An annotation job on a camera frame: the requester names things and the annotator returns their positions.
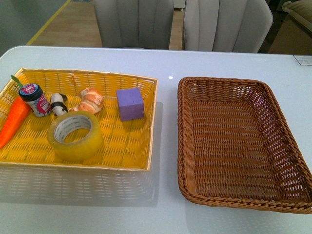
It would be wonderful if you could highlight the brown wicker basket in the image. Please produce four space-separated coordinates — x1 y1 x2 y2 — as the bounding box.
177 77 312 214

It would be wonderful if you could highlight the yellow woven basket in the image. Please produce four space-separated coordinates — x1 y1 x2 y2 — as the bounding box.
0 68 157 171

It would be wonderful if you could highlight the beige cushion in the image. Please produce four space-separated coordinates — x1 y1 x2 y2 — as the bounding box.
282 0 312 30

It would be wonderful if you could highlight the toy panda figure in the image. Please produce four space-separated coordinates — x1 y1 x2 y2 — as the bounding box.
51 93 68 117

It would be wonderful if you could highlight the right grey chair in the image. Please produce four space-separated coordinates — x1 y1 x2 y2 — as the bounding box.
183 0 273 53

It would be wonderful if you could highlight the grey chair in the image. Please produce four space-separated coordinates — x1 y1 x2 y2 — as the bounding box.
183 0 273 53
93 0 174 50

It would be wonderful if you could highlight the clear yellowish tape roll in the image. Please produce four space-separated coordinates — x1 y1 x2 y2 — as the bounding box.
47 111 103 162

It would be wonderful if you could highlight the label sticker on table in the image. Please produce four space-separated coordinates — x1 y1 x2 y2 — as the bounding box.
293 55 312 66

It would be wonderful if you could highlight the small jar with black lid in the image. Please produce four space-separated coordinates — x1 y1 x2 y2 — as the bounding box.
19 83 52 117

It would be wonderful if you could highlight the toy croissant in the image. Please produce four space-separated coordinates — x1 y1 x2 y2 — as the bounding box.
69 88 104 114

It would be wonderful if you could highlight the left grey chair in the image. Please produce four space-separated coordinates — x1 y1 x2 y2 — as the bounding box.
93 0 174 50

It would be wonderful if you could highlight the purple foam cube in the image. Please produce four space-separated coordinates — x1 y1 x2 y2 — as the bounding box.
117 87 144 121

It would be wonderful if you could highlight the orange toy carrot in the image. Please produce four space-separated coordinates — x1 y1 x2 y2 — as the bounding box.
0 75 32 149

